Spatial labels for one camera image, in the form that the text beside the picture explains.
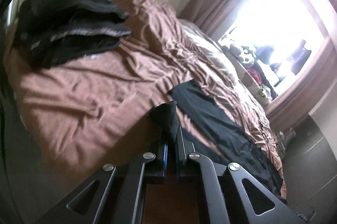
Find beige pillow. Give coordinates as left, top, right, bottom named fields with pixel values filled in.
left=178, top=19, right=239, bottom=85

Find black pants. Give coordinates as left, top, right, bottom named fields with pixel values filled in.
left=148, top=80, right=283, bottom=199

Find brown bed sheet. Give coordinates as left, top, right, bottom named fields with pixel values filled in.
left=4, top=0, right=287, bottom=197

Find plush toys on sill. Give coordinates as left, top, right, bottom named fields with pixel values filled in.
left=219, top=38, right=278, bottom=107

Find stack of folded dark clothes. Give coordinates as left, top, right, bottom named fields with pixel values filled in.
left=13, top=0, right=132, bottom=69

